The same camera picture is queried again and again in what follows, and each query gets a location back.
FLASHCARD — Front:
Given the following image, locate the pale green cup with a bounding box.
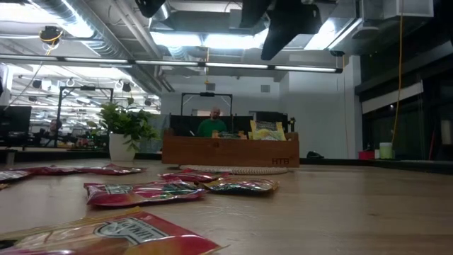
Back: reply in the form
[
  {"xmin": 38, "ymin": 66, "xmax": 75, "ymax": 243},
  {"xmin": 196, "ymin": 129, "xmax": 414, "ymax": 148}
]
[{"xmin": 379, "ymin": 142, "xmax": 394, "ymax": 160}]

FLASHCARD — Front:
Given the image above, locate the yellow lemon tea packet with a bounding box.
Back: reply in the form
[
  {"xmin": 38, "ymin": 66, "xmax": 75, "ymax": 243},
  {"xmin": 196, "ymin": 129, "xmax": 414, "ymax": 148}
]
[
  {"xmin": 249, "ymin": 119, "xmax": 282, "ymax": 132},
  {"xmin": 251, "ymin": 127, "xmax": 287, "ymax": 142}
]

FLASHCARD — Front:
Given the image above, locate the yellow hanging cable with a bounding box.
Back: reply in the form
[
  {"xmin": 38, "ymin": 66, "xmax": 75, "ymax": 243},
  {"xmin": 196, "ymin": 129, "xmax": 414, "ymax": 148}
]
[{"xmin": 390, "ymin": 0, "xmax": 405, "ymax": 145}]

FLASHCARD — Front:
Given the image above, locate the long ceiling light strip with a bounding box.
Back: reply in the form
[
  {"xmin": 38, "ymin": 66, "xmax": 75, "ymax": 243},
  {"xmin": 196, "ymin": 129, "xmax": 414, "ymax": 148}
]
[{"xmin": 0, "ymin": 53, "xmax": 344, "ymax": 74}]

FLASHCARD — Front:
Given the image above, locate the person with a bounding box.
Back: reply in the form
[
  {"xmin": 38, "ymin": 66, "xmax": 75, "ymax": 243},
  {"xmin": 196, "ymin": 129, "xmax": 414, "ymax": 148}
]
[
  {"xmin": 47, "ymin": 118, "xmax": 64, "ymax": 137},
  {"xmin": 196, "ymin": 106, "xmax": 228, "ymax": 138}
]

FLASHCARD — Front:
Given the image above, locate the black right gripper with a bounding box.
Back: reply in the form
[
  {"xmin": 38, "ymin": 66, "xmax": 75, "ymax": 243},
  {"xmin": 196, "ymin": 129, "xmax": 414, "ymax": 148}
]
[{"xmin": 260, "ymin": 0, "xmax": 323, "ymax": 61}]

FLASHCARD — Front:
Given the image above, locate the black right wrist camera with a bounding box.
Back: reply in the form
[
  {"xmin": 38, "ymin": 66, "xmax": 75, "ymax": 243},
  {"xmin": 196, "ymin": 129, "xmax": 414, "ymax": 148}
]
[{"xmin": 239, "ymin": 0, "xmax": 274, "ymax": 30}]

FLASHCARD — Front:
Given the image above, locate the green potted plant white pot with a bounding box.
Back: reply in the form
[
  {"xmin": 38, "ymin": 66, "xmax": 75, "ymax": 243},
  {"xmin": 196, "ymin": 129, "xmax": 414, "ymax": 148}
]
[{"xmin": 86, "ymin": 101, "xmax": 160, "ymax": 163}]

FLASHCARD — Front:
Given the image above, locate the black background rig frame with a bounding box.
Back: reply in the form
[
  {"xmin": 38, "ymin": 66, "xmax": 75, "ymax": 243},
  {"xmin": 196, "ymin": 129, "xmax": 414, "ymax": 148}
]
[
  {"xmin": 180, "ymin": 91, "xmax": 234, "ymax": 139},
  {"xmin": 54, "ymin": 85, "xmax": 115, "ymax": 148}
]

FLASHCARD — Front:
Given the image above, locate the black computer monitor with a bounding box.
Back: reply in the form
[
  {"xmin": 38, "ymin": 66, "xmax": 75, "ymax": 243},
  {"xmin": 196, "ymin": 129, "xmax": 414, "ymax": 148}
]
[
  {"xmin": 0, "ymin": 105, "xmax": 33, "ymax": 148},
  {"xmin": 254, "ymin": 110, "xmax": 289, "ymax": 134}
]

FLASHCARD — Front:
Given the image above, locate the black aluminium rig frame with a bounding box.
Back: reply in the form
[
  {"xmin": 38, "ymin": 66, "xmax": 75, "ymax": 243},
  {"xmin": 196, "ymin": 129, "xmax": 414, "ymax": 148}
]
[{"xmin": 0, "ymin": 148, "xmax": 453, "ymax": 175}]

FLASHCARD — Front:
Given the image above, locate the round woven placemat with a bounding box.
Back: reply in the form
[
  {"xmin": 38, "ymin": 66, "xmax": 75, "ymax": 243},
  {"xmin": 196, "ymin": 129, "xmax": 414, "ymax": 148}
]
[{"xmin": 178, "ymin": 164, "xmax": 289, "ymax": 176}]

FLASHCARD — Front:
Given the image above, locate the wooden tea organizer box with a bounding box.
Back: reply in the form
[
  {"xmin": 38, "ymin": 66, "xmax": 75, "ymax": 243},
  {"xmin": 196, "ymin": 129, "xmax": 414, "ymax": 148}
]
[{"xmin": 161, "ymin": 127, "xmax": 301, "ymax": 169}]

